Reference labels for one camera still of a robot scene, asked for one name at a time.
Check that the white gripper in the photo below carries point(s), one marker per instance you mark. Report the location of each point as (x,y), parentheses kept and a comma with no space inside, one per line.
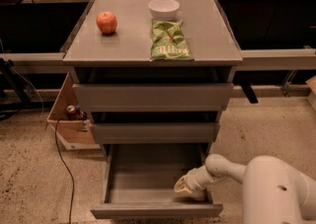
(195,182)

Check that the grey bottom drawer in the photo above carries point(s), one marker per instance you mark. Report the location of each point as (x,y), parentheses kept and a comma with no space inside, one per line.
(140,178)

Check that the grey drawer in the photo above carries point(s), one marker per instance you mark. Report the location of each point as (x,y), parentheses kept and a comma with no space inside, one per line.
(140,178)
(150,133)
(153,97)

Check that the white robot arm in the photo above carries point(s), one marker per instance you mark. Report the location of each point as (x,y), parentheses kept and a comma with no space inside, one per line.
(273,191)

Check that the grey middle drawer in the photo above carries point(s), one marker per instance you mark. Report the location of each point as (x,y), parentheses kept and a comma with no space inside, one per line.
(150,133)

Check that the grey drawer cabinet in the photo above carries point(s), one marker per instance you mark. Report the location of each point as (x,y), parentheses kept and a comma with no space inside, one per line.
(123,57)

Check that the grey top drawer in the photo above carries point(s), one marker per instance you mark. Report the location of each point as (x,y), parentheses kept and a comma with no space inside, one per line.
(153,97)

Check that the wooden box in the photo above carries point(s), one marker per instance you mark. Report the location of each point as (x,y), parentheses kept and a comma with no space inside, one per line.
(68,122)

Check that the red soda can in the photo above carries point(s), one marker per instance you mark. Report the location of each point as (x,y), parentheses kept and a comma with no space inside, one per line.
(73,113)

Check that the green chip bag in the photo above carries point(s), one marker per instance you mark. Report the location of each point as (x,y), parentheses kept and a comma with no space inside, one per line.
(169,42)

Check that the white bowl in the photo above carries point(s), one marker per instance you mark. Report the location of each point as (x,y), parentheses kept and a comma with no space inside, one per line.
(164,10)

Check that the red apple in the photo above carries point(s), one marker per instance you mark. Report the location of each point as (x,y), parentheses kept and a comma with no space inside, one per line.
(107,22)

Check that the grey metal frame rail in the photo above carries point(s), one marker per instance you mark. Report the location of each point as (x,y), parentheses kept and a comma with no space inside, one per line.
(253,60)

